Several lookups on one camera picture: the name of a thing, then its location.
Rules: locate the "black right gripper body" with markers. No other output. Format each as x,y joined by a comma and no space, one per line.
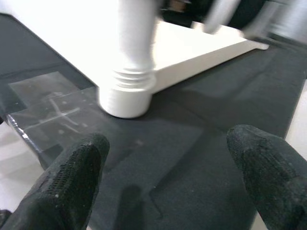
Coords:
182,12

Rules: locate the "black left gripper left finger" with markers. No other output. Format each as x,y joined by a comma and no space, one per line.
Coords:
64,182

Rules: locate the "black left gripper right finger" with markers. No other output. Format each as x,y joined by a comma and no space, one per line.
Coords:
273,172

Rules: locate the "white plastic table leg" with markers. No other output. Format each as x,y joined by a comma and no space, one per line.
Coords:
134,36

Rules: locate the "white plastic table top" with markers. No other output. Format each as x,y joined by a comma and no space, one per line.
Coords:
192,48

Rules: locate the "clear tape patch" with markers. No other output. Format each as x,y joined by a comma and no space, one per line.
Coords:
60,105

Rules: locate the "black tablecloth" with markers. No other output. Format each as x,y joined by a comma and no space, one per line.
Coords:
192,143

